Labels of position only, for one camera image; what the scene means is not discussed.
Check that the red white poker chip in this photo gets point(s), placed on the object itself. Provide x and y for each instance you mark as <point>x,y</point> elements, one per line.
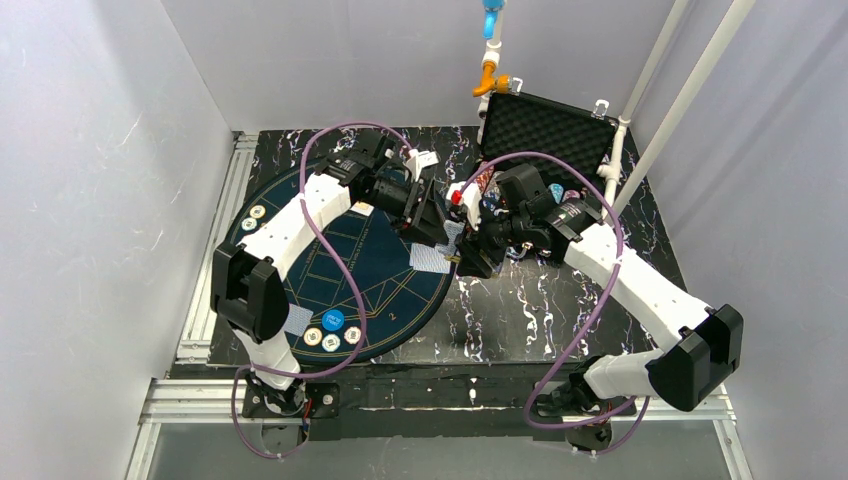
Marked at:
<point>352,335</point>

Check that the light blue poker chip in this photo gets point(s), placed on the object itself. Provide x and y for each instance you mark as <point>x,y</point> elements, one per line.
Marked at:
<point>331,343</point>

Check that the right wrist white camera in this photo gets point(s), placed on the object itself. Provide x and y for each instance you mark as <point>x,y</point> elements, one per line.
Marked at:
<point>463,202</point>

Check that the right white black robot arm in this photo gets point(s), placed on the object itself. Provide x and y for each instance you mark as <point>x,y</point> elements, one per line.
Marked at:
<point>696,346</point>

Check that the black poker chip case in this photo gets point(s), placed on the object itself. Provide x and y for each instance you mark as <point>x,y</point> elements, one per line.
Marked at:
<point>564,143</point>

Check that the round dark blue poker mat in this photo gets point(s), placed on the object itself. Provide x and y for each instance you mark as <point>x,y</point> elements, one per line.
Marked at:
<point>398,300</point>

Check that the dealt cards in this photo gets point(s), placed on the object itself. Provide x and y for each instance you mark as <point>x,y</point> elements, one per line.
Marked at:
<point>297,320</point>
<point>429,259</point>

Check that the red white chip row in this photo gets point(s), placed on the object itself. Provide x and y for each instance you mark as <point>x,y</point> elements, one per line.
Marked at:
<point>483,180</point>

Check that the aluminium rail left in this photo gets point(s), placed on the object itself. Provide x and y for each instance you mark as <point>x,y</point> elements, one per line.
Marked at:
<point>195,340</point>

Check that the blue patterned playing cards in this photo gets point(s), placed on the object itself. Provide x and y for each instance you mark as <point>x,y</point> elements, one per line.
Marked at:
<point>453,231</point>

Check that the purple chip row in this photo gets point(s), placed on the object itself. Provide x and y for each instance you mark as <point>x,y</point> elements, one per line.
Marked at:
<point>572,195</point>

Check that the white pvc pipe frame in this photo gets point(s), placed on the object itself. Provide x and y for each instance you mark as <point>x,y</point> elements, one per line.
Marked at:
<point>693,38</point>

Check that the aluminium rail front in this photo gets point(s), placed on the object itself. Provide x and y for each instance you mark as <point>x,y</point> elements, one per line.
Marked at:
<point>208,401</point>

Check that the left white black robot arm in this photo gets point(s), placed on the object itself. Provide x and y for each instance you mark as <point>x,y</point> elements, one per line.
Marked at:
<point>338,262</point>

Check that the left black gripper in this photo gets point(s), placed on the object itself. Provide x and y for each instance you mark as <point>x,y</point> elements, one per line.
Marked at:
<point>411,203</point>

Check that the playing card deck box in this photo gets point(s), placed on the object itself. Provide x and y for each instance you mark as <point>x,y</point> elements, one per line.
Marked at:
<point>482,265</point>

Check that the light blue chip row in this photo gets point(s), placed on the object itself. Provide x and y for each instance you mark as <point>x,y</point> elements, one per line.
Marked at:
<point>557,192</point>

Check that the blue small blind button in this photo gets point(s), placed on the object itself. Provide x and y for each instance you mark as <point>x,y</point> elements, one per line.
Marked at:
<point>332,320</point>

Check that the aluminium rail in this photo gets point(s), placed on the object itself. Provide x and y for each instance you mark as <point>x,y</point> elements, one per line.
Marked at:
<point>195,340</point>
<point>208,401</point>

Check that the orange pipe clamp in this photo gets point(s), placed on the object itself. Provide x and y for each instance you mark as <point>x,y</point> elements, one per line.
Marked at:
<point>490,81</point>

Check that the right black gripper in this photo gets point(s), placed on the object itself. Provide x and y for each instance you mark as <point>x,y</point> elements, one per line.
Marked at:
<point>484,240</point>

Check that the face up card top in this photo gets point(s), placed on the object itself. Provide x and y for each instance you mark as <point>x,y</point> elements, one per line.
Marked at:
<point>362,208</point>

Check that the orange chip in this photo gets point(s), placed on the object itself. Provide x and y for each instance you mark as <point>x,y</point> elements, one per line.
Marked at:
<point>312,336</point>

